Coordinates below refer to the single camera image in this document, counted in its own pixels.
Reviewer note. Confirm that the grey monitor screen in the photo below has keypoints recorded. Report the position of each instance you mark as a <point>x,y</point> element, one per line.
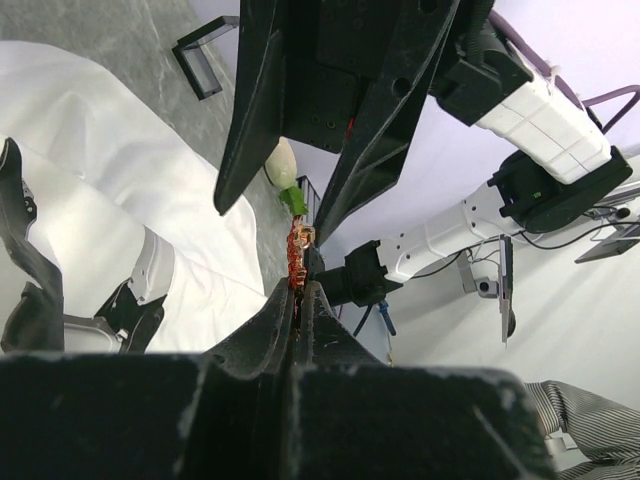
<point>508,318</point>

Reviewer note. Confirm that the black wire frame stand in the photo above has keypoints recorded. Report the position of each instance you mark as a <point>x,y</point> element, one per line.
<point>192,60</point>

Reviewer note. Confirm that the small grey webcam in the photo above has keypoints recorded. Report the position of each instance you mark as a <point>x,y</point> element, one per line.
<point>479,275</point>

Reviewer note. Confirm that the person in striped shirt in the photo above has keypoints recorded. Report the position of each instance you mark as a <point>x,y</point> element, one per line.
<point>605,432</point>

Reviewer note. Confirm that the white eggplant toy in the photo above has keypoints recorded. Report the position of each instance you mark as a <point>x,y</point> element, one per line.
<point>281,170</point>

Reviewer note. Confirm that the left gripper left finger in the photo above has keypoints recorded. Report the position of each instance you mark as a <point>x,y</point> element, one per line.
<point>222,414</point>

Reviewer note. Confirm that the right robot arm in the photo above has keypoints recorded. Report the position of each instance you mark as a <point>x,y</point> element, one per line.
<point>561,164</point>

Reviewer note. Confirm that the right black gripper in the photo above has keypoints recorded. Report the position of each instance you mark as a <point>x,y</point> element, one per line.
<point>357,75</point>

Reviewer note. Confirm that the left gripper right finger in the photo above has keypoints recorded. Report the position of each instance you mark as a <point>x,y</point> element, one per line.
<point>365,420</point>

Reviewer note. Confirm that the white printed t-shirt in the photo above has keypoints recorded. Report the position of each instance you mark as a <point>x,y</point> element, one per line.
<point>124,206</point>

